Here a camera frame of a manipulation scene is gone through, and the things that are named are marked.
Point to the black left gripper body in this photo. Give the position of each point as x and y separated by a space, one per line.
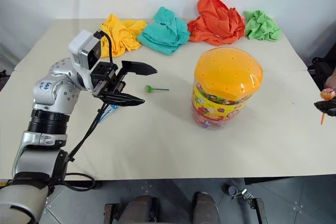
103 77

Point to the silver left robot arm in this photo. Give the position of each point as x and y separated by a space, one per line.
52 95

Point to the dark rounded shape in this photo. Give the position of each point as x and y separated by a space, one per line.
139 211
206 209

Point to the blue lollipop stick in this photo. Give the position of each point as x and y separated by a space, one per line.
105 115

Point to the yellow crumpled cloth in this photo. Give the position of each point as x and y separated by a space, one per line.
119 36

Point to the black fabric object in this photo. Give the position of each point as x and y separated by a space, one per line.
319 68

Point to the orange crumpled cloth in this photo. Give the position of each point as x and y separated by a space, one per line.
216 23

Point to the green stick lollipop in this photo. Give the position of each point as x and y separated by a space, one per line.
148 89

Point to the black object at edge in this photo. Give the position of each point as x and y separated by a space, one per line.
3 79

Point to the small black caster wheel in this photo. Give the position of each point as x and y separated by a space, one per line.
232 190

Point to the dark metal frame bracket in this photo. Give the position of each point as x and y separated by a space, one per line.
258 211
110 213

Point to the bystander bare hand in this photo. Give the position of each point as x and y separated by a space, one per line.
331 81

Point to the clear plastic lollipop jar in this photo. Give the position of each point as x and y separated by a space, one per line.
218 108

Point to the orange stick lollipop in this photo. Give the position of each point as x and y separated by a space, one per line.
328 94

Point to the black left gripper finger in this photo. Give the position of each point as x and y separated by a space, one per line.
140 68
123 100

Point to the teal crumpled cloth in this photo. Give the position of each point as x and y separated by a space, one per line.
165 33

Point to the orange perforated jar lid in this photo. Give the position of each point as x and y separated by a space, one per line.
227 68

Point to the dark table frame beam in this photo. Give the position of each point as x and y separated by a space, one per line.
288 179

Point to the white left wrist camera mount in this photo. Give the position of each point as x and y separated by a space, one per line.
81 45

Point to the green crumpled cloth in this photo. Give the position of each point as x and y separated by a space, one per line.
260 26

